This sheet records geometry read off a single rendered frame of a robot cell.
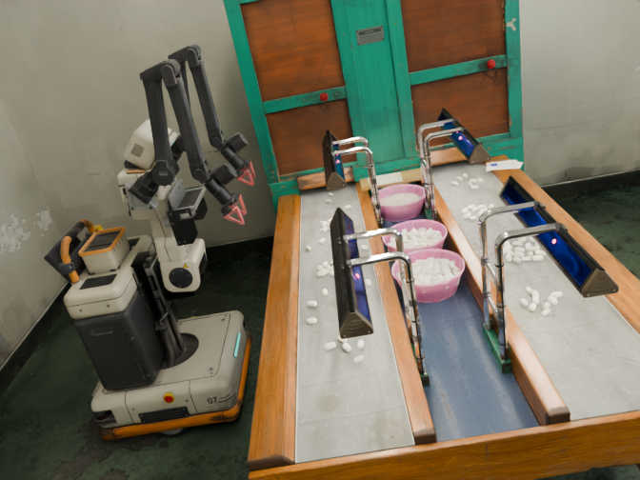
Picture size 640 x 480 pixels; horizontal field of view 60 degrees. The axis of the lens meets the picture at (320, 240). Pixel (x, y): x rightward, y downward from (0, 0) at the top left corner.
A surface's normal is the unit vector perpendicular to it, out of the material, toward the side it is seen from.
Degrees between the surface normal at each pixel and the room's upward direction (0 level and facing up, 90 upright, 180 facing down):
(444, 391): 0
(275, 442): 0
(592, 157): 88
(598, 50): 89
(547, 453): 90
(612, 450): 90
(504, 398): 0
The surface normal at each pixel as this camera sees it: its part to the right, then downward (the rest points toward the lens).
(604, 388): -0.18, -0.88
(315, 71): 0.02, 0.44
